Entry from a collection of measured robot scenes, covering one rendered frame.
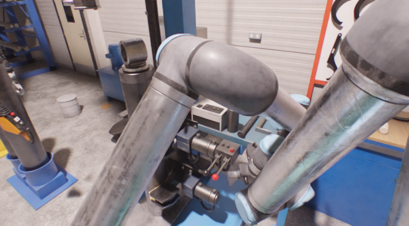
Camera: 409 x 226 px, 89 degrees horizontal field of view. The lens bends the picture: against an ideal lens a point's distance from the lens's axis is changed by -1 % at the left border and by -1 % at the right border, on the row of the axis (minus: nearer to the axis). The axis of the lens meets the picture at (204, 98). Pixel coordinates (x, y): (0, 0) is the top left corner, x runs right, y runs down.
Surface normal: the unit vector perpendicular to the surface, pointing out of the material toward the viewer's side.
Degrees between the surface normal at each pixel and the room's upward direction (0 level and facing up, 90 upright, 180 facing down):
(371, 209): 90
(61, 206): 0
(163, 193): 0
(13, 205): 0
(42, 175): 90
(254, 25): 90
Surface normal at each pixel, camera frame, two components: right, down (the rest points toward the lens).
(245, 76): 0.18, 0.00
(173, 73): -0.12, -0.07
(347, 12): -0.52, 0.40
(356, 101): -0.72, 0.43
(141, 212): -0.02, -0.89
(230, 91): -0.14, 0.44
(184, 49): -0.56, -0.43
